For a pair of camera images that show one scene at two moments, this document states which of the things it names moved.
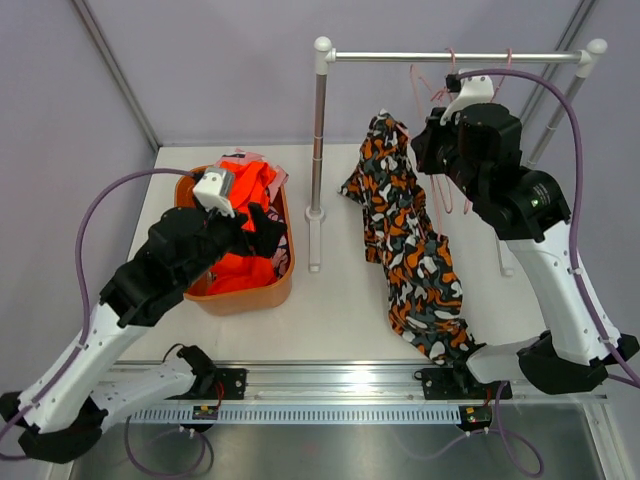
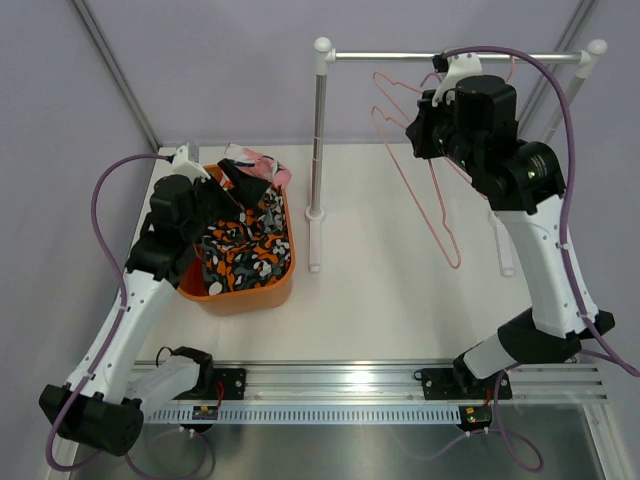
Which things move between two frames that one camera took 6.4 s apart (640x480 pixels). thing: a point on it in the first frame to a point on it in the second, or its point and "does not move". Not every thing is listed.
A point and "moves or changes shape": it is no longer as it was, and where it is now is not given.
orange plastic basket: x=250 y=301 does not move
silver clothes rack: x=323 y=59 does not move
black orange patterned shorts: x=421 y=276 to x=249 y=249
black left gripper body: x=224 y=235 to x=214 y=204
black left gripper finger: x=268 y=231 to x=248 y=187
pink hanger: x=439 y=92 moves or changes shape
